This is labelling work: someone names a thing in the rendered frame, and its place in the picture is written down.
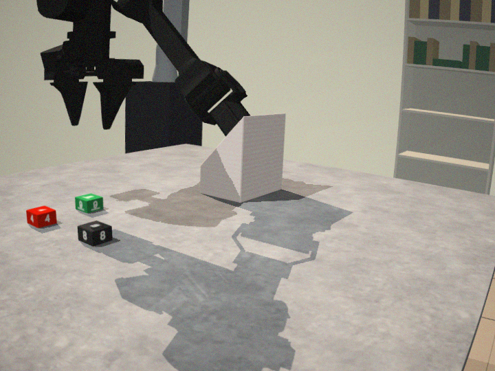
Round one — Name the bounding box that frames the green block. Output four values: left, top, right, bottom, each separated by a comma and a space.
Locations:
75, 193, 104, 213

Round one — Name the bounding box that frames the red block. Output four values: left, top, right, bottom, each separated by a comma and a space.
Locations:
26, 206, 57, 228

